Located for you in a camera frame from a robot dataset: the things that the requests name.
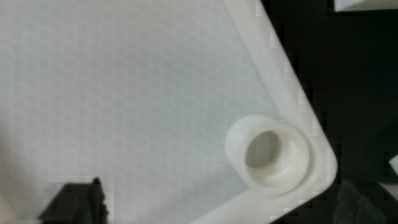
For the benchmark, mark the white desk top tray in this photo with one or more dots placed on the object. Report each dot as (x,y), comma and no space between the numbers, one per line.
(151,102)

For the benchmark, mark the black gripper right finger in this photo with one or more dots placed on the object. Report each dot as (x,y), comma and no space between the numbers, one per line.
(366,205)

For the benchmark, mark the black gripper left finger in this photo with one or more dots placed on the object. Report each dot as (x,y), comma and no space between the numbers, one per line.
(77,206)

